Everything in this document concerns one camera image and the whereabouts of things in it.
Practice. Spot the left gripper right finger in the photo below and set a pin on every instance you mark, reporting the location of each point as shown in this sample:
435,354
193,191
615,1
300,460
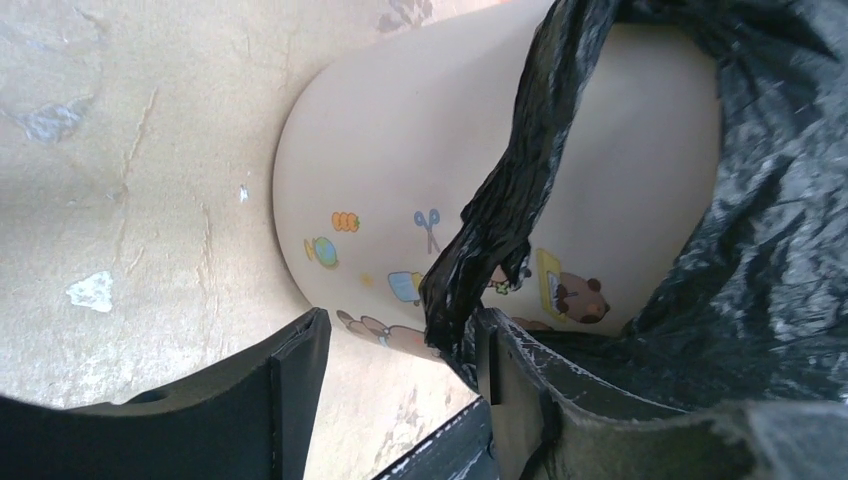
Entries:
554,420

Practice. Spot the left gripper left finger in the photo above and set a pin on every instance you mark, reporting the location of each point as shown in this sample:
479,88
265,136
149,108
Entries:
249,416

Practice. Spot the black plastic trash bag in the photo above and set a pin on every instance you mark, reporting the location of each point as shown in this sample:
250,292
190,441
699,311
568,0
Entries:
755,304

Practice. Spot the beige round trash bin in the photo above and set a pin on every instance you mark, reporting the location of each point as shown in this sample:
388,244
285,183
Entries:
387,145

